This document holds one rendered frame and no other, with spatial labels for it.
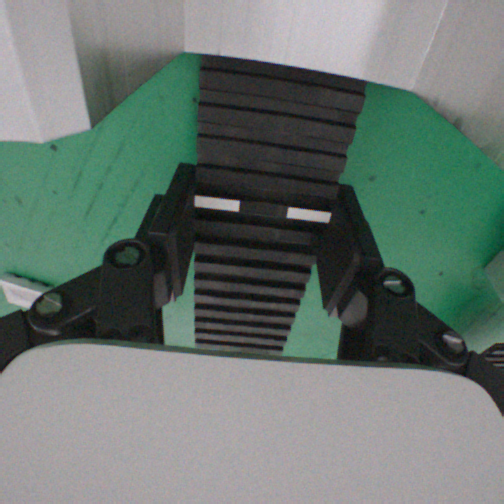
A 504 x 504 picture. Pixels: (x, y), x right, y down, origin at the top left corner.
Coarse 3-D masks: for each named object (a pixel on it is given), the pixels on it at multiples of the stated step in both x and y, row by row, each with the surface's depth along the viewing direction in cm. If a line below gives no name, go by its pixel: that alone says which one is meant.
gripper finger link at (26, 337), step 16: (0, 320) 6; (16, 320) 6; (0, 336) 6; (16, 336) 6; (32, 336) 6; (48, 336) 6; (64, 336) 6; (80, 336) 7; (0, 352) 6; (16, 352) 6; (0, 368) 5
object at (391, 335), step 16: (384, 272) 8; (400, 272) 8; (368, 288) 8; (384, 288) 8; (400, 288) 7; (368, 304) 7; (384, 304) 7; (400, 304) 7; (416, 304) 7; (368, 320) 7; (384, 320) 7; (400, 320) 7; (416, 320) 7; (352, 336) 9; (368, 336) 7; (384, 336) 6; (400, 336) 6; (416, 336) 6; (352, 352) 8; (368, 352) 6; (384, 352) 6; (400, 352) 6; (416, 352) 6
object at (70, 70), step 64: (0, 0) 1; (64, 0) 2; (128, 0) 2; (192, 0) 4; (256, 0) 4; (320, 0) 4; (384, 0) 4; (448, 0) 4; (0, 64) 2; (64, 64) 2; (128, 64) 3; (320, 64) 5; (384, 64) 5; (448, 64) 4; (0, 128) 2; (64, 128) 2
